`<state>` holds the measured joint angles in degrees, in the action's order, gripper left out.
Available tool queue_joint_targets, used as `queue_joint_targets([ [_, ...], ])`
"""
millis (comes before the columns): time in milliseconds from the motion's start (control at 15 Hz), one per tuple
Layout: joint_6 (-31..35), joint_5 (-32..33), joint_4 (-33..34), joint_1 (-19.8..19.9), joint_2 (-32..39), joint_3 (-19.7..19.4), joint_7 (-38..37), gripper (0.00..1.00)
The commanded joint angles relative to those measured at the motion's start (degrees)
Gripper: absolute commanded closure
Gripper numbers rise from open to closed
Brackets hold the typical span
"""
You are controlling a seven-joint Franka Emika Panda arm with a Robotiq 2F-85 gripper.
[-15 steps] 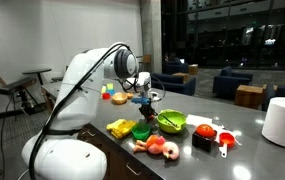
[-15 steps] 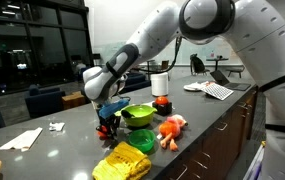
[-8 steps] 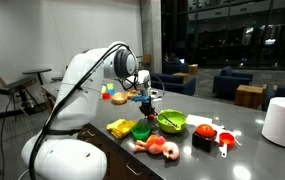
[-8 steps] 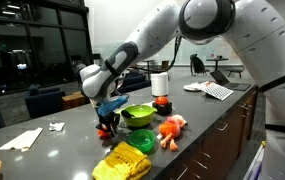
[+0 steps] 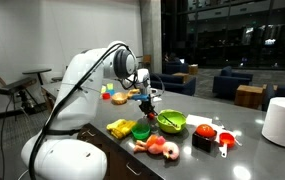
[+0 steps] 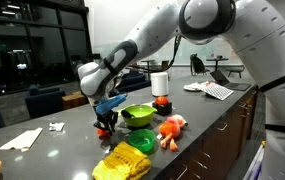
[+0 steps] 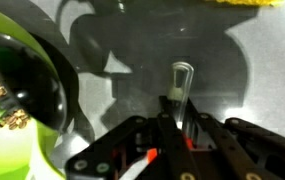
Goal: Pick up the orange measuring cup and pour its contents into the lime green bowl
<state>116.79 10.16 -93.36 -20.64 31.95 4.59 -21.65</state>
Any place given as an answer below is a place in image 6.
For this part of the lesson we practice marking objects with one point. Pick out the blue armchair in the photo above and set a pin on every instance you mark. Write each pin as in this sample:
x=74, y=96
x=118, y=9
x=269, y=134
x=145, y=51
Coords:
x=45, y=101

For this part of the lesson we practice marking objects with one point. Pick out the wooden side table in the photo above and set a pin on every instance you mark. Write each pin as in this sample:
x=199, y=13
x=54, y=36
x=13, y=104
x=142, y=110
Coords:
x=73, y=100

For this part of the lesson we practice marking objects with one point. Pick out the dark wood counter cabinet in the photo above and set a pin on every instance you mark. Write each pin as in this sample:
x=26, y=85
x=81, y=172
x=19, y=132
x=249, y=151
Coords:
x=215, y=140

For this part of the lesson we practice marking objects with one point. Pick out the open black laptop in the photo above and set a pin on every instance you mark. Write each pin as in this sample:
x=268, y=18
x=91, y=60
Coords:
x=228, y=83

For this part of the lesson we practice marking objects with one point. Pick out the white folded paper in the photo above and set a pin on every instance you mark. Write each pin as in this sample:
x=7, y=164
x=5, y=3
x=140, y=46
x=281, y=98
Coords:
x=22, y=140

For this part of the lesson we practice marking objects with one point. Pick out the white plates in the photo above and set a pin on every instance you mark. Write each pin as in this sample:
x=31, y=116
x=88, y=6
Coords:
x=194, y=87

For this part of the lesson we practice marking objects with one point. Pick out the black chair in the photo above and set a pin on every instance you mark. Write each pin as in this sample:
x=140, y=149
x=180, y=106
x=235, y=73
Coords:
x=198, y=65

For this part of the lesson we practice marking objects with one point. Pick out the pink flamingo plush toy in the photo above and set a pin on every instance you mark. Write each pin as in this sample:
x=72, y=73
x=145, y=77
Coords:
x=170, y=128

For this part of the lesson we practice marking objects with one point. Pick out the black box with orange dome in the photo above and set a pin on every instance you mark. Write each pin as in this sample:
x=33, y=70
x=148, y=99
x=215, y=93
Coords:
x=162, y=106

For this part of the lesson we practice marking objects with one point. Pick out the white paper towel roll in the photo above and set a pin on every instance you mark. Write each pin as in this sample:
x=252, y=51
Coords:
x=159, y=84

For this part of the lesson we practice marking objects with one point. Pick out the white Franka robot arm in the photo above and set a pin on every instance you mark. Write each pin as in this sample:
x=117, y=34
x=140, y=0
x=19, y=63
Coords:
x=255, y=50

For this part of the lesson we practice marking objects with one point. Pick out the crumpled white paper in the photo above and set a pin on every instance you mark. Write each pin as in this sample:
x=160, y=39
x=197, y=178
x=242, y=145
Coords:
x=56, y=126

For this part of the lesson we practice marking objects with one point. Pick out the round black table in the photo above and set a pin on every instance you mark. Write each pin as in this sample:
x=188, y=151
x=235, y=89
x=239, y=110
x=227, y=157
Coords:
x=216, y=60

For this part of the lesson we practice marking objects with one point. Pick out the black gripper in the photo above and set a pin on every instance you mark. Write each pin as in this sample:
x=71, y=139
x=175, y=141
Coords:
x=107, y=117

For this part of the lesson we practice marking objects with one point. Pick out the small green bowl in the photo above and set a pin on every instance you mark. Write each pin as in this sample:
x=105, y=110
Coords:
x=142, y=140

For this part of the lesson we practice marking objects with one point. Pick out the lime green bowl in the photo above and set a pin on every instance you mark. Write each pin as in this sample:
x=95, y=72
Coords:
x=138, y=116

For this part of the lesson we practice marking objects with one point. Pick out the small orange measuring cup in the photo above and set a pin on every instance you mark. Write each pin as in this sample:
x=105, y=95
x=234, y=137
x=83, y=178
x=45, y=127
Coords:
x=102, y=132

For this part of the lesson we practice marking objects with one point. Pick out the white keyboard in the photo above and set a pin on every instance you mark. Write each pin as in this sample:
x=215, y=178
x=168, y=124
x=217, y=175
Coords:
x=218, y=91

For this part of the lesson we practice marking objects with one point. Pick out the dark armchair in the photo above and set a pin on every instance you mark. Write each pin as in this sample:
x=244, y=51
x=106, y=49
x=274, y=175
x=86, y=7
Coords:
x=133, y=81

